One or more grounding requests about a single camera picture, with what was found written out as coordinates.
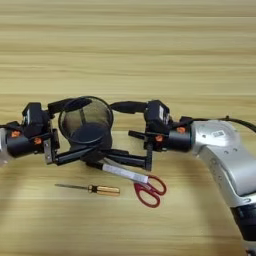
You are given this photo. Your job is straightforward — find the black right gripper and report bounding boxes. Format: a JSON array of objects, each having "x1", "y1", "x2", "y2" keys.
[{"x1": 99, "y1": 100, "x2": 195, "y2": 172}]

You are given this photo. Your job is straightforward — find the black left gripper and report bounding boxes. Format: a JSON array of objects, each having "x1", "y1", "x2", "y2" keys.
[{"x1": 5, "y1": 97, "x2": 101, "y2": 167}]

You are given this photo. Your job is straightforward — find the black mesh pen cup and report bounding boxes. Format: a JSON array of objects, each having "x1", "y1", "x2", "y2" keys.
[{"x1": 57, "y1": 95, "x2": 115, "y2": 165}]

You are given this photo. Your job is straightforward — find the amber handled screwdriver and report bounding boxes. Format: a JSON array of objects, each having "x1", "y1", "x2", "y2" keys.
[{"x1": 54, "y1": 182, "x2": 121, "y2": 197}]

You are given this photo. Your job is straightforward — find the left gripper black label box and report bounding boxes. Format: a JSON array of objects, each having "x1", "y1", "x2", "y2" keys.
[{"x1": 21, "y1": 101, "x2": 52, "y2": 138}]

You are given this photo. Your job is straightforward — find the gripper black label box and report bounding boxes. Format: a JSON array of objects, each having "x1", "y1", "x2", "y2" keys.
[
  {"x1": 21, "y1": 101, "x2": 52, "y2": 138},
  {"x1": 143, "y1": 99, "x2": 172, "y2": 135}
]

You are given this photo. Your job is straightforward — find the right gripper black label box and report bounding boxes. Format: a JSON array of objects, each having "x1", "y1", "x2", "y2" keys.
[{"x1": 143, "y1": 99, "x2": 172, "y2": 135}]

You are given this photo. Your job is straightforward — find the black marker with white label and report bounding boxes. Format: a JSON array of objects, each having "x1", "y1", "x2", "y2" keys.
[{"x1": 86, "y1": 161, "x2": 150, "y2": 185}]

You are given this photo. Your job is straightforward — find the red handled scissors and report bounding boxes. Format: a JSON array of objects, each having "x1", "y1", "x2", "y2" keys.
[{"x1": 100, "y1": 157, "x2": 168, "y2": 209}]

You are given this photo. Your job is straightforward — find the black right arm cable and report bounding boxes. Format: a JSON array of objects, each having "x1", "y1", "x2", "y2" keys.
[{"x1": 179, "y1": 115, "x2": 256, "y2": 134}]

